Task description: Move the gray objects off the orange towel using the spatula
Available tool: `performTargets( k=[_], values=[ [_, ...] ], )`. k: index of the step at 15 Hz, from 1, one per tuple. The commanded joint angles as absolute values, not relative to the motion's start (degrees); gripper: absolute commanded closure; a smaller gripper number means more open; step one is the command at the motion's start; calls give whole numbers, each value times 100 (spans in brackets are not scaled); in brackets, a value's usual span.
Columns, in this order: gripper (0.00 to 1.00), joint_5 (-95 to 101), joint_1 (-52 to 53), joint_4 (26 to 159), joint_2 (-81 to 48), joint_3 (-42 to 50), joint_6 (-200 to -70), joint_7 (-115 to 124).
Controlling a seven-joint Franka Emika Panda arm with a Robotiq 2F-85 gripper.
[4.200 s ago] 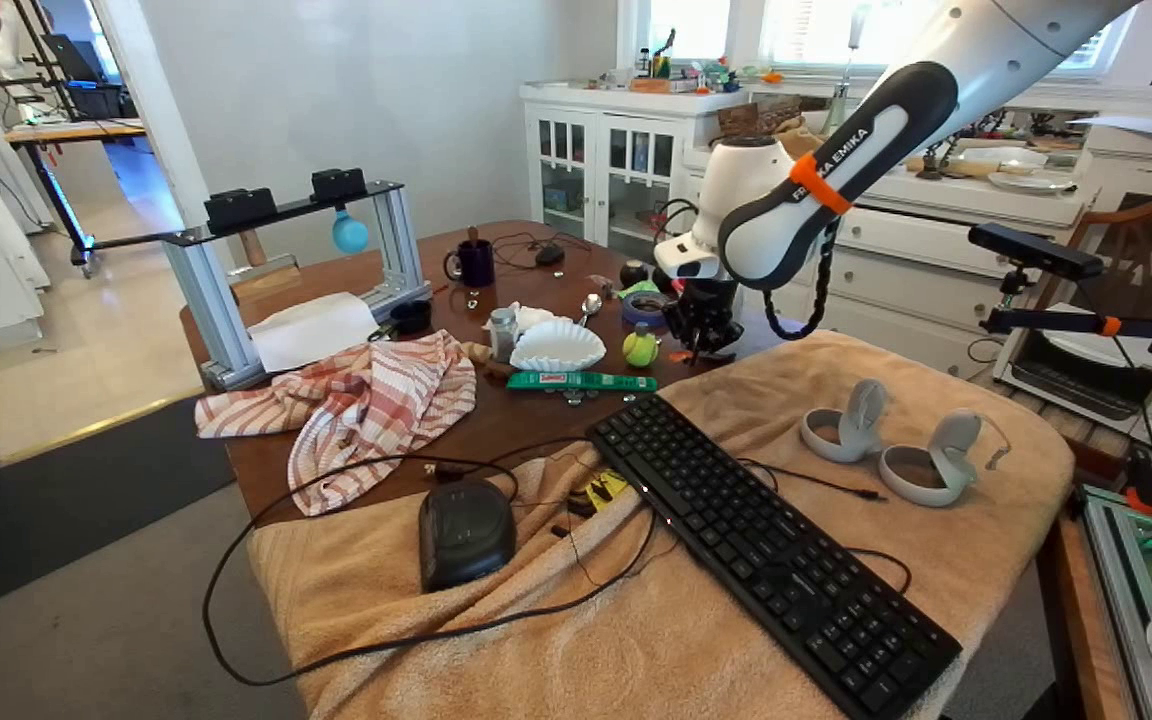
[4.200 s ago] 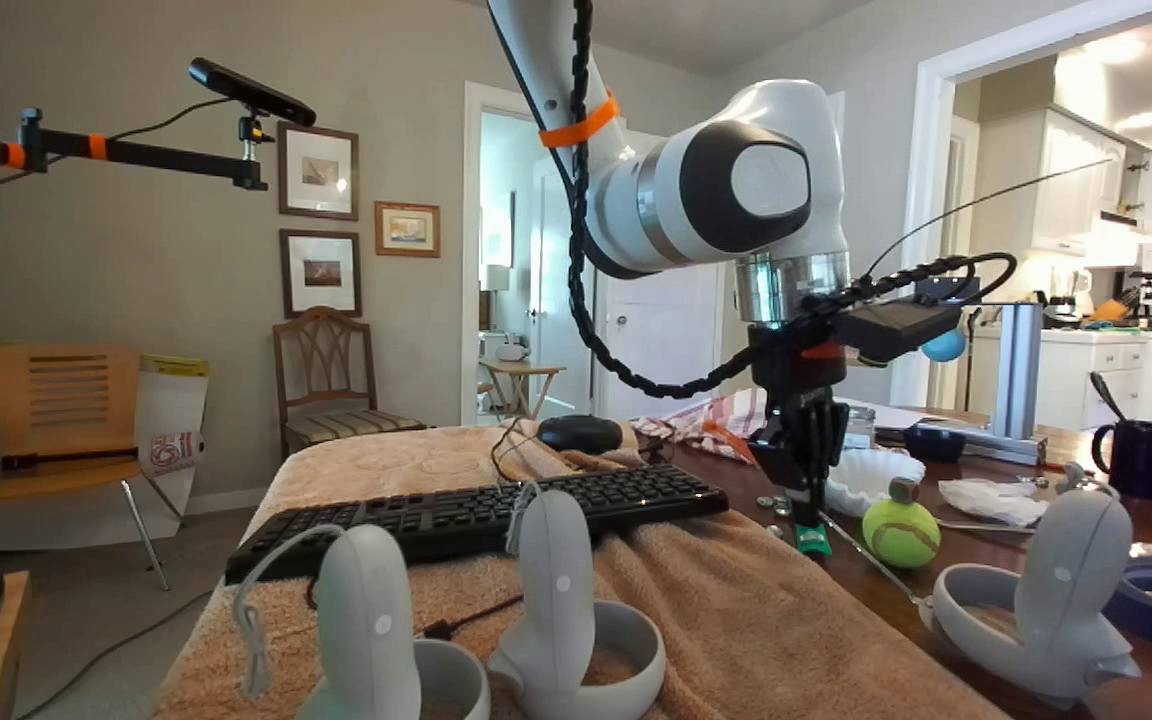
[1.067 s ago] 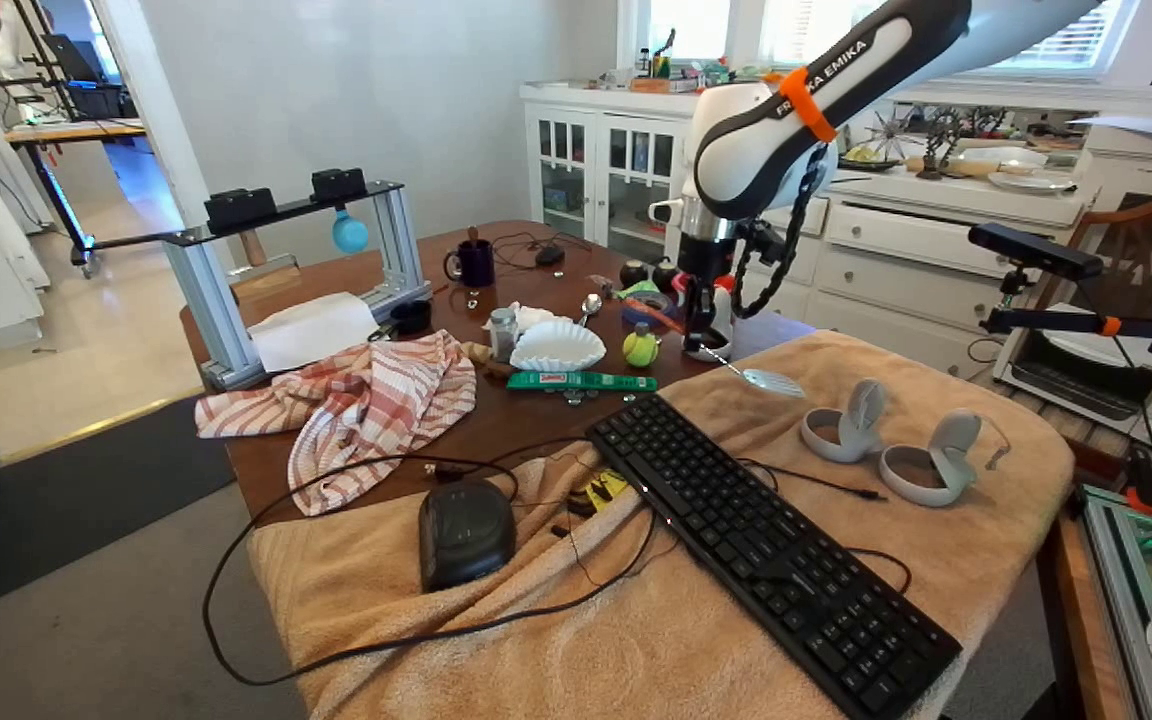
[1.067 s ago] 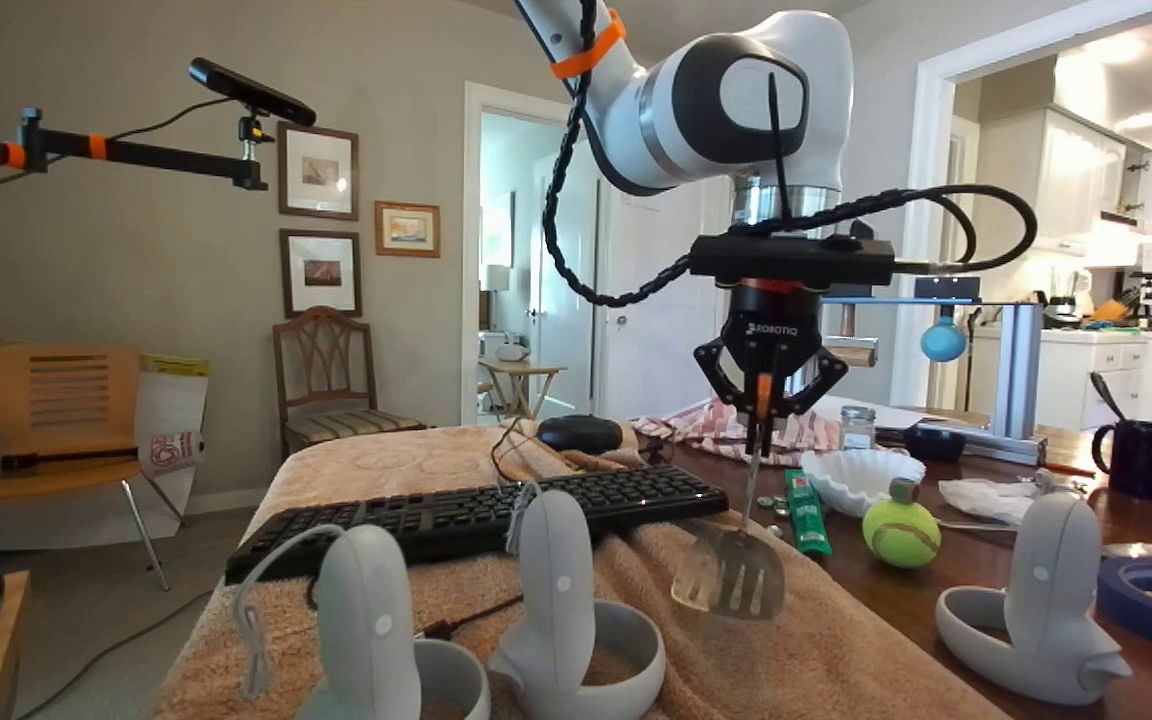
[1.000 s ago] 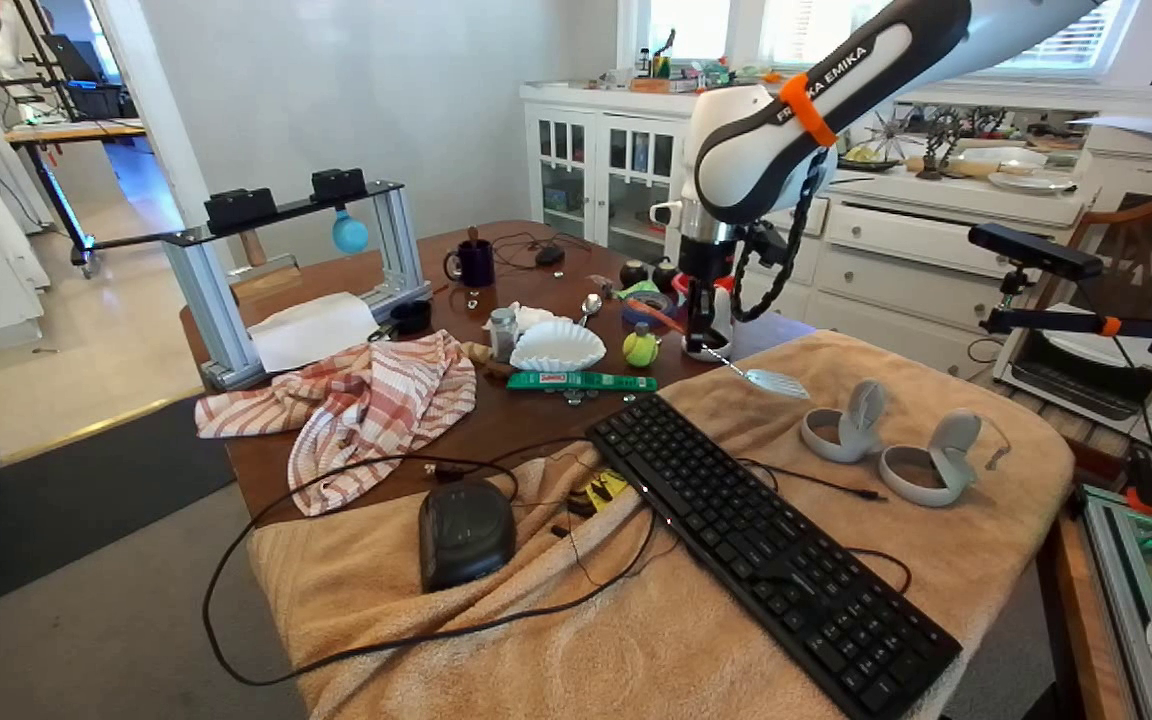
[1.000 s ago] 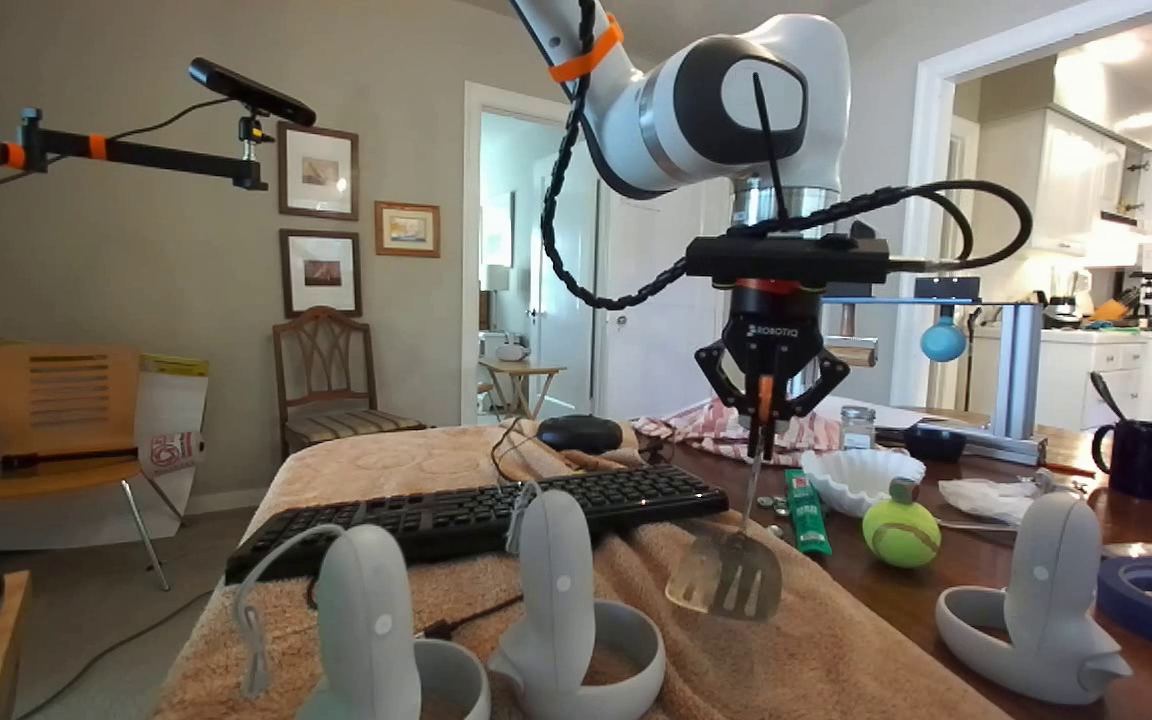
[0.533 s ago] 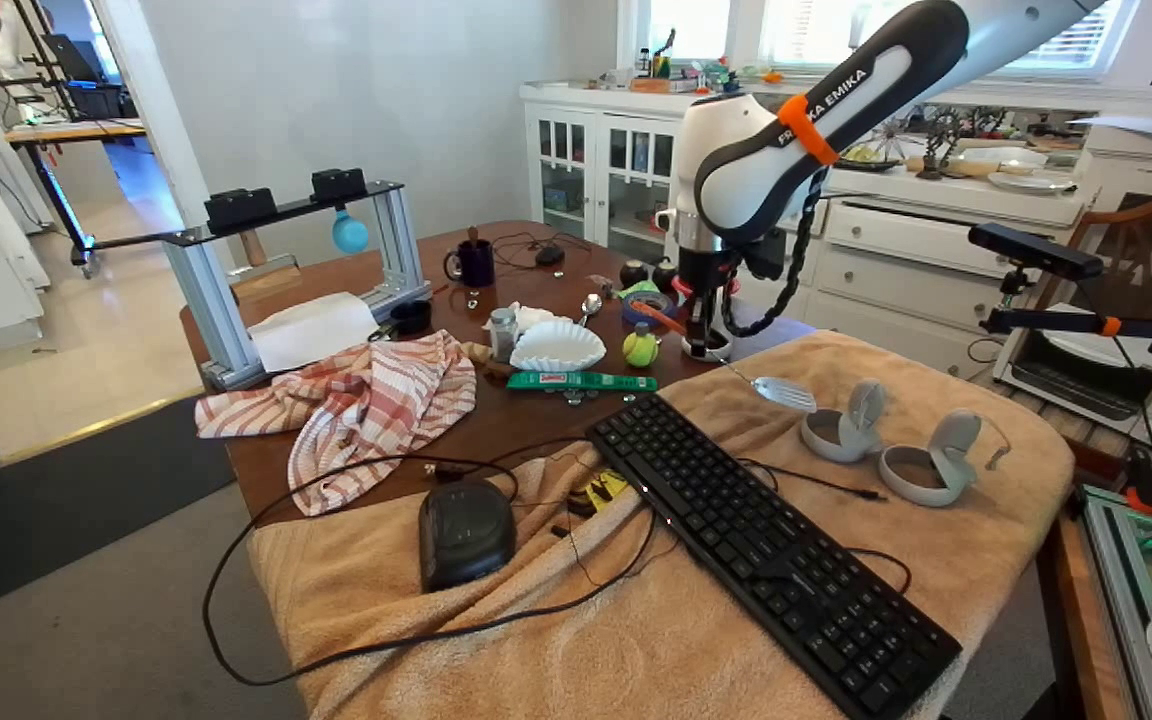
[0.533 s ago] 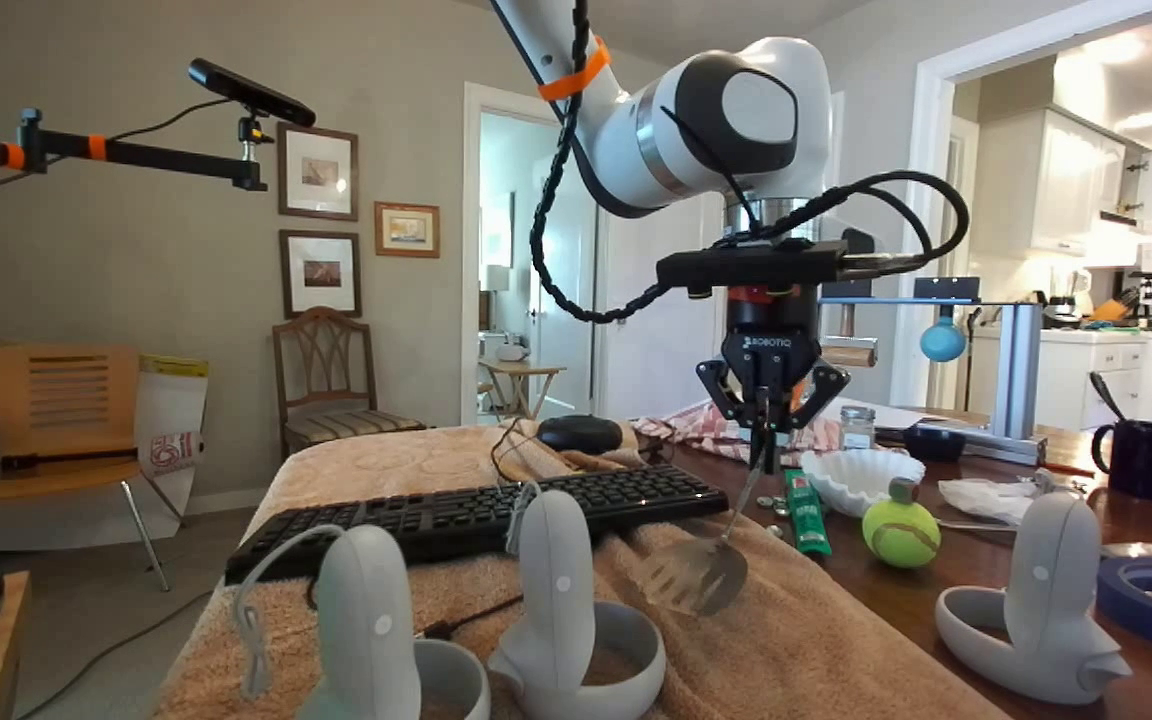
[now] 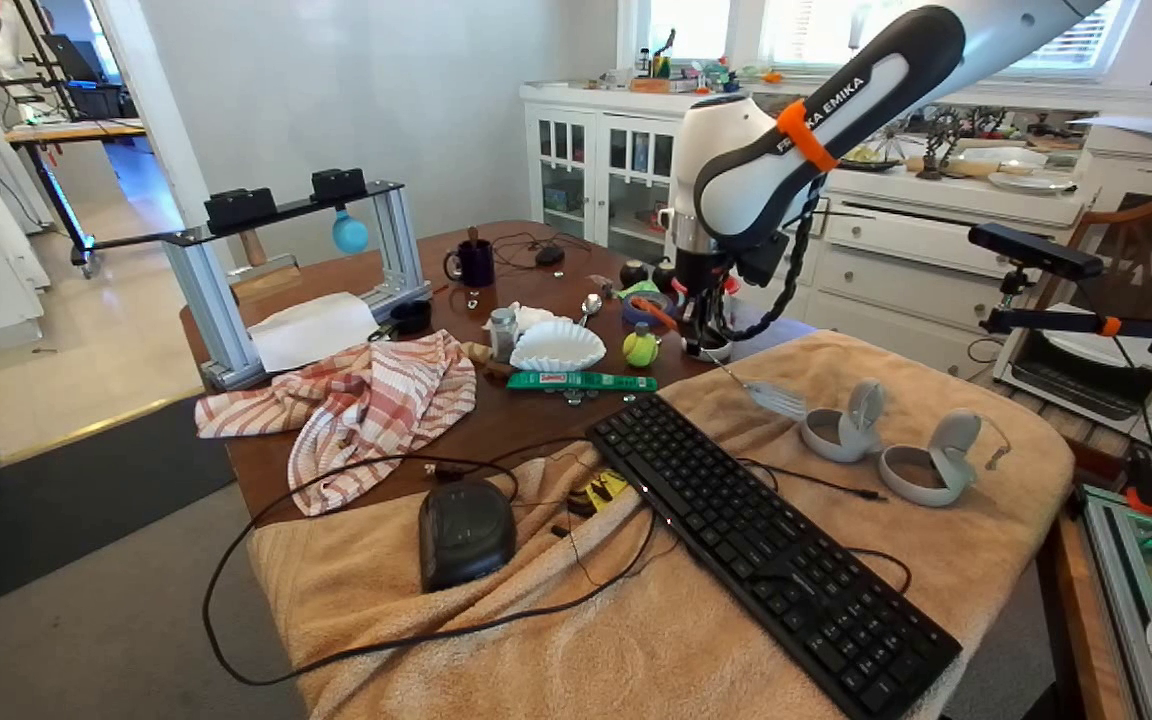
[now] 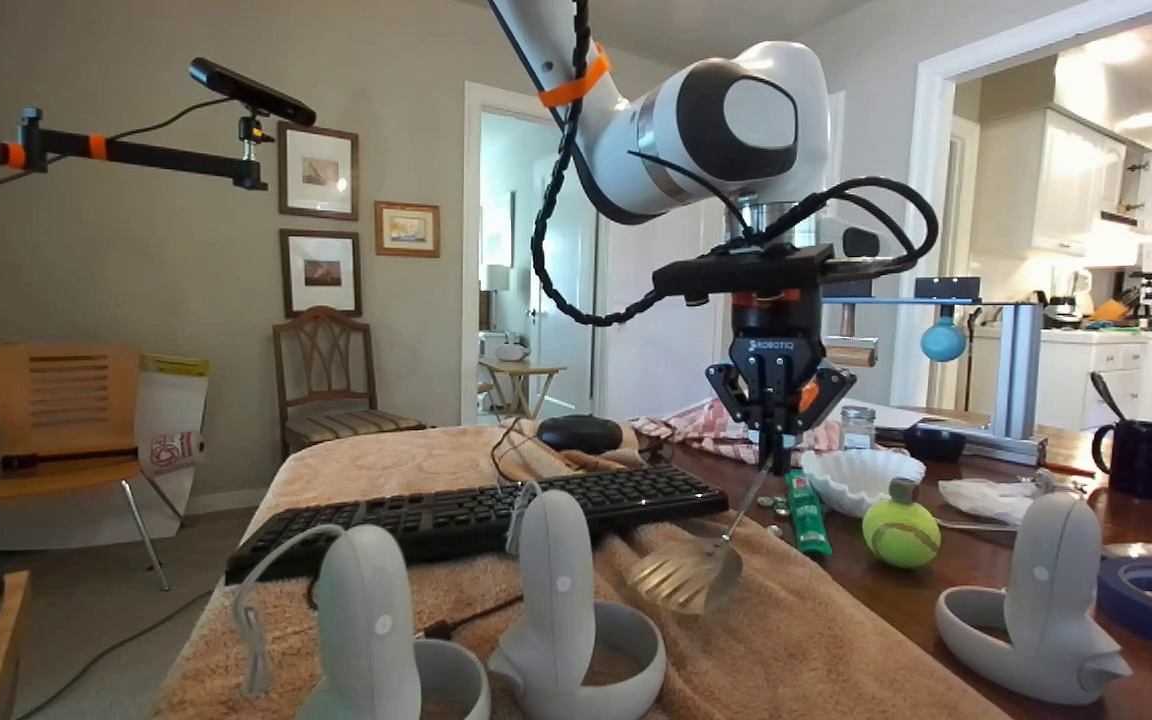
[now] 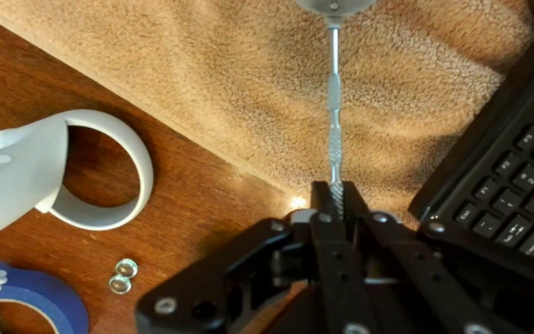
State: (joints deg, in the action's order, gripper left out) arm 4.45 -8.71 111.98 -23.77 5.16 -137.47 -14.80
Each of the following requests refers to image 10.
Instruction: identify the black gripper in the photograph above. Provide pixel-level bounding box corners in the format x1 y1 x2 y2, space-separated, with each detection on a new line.
703 289 854 458

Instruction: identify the black computer mouse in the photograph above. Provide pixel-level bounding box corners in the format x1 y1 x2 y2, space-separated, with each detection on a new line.
536 415 624 452

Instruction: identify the framed picture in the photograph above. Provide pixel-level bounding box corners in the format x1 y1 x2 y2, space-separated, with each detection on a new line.
281 125 357 221
281 227 362 314
374 200 438 256

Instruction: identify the black computer keyboard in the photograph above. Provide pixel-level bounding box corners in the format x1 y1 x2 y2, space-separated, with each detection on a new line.
222 467 727 582

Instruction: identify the framed picture top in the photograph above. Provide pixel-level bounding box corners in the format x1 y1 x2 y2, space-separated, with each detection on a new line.
281 125 357 221

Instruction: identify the white crumpled tissue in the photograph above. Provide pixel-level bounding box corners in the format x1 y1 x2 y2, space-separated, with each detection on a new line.
940 481 1034 523

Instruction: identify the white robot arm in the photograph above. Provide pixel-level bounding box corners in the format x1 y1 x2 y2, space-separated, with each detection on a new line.
489 0 833 470

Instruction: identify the framed picture bottom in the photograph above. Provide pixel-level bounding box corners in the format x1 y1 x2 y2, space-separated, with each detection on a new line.
281 227 362 314

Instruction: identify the green tennis ball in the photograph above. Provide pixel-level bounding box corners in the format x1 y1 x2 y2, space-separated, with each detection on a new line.
861 499 940 572

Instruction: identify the white scalloped dish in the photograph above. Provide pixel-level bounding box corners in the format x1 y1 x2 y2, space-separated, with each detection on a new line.
799 448 923 518

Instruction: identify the red white striped cloth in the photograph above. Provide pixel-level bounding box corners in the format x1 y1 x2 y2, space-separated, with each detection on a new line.
634 399 758 465

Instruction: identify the green toothpaste tube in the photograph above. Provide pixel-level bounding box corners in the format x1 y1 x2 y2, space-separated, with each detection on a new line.
784 470 833 561

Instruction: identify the gray vr controller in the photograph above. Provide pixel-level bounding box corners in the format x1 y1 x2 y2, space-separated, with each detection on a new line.
934 495 1133 705
489 493 667 720
229 518 495 720

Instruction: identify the light wooden chair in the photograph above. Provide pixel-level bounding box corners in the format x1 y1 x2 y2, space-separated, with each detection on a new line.
0 344 203 581

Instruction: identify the aluminium camera stand frame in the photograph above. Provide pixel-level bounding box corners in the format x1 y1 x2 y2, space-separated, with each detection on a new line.
819 275 1047 465

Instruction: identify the framed picture right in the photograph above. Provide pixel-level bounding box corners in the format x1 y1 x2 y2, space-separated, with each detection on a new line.
374 200 438 256

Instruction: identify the blue balloon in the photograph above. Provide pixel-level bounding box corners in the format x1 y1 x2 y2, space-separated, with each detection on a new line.
919 305 962 362

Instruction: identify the black mug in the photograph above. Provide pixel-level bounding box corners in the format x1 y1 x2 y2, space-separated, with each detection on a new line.
1092 418 1152 499

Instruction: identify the black camera on boom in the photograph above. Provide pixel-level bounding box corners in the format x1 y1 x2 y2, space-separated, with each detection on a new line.
0 51 321 193

